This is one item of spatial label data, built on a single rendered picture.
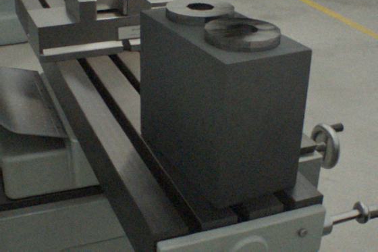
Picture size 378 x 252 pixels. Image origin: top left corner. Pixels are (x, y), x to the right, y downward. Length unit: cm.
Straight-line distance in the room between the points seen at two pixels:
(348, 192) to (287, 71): 189
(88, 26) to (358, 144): 198
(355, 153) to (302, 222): 211
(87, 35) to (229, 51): 55
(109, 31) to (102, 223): 37
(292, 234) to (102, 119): 35
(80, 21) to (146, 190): 50
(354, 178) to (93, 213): 168
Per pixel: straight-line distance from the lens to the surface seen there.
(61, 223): 115
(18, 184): 110
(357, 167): 275
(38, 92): 121
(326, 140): 151
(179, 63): 73
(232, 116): 67
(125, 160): 82
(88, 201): 114
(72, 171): 109
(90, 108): 97
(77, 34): 118
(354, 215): 149
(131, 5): 119
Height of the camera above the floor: 135
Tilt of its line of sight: 26 degrees down
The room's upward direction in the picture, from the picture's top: 2 degrees clockwise
